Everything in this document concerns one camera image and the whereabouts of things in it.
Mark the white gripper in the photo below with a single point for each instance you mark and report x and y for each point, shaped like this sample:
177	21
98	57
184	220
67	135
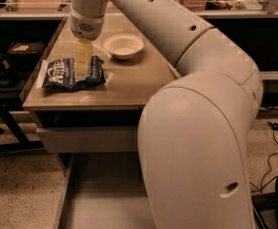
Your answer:
87	27

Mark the blue chip bag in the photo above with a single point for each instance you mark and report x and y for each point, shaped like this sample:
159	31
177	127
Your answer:
65	77

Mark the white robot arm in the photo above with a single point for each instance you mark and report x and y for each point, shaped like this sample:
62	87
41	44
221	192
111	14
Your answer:
192	132

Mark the grey drawer cabinet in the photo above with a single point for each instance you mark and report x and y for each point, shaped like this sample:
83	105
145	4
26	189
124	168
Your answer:
100	113

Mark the black bag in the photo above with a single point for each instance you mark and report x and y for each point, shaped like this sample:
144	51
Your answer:
9	77

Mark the grey top drawer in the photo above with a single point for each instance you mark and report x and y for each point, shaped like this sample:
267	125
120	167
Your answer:
89	139

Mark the open grey middle drawer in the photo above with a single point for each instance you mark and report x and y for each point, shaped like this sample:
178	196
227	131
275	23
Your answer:
103	191

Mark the white paper bowl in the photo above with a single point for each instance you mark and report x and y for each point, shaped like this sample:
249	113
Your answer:
123	46

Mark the dark box with label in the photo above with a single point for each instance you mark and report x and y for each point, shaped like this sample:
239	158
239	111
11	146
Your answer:
26	49

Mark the black table frame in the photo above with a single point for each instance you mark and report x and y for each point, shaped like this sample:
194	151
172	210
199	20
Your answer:
22	143

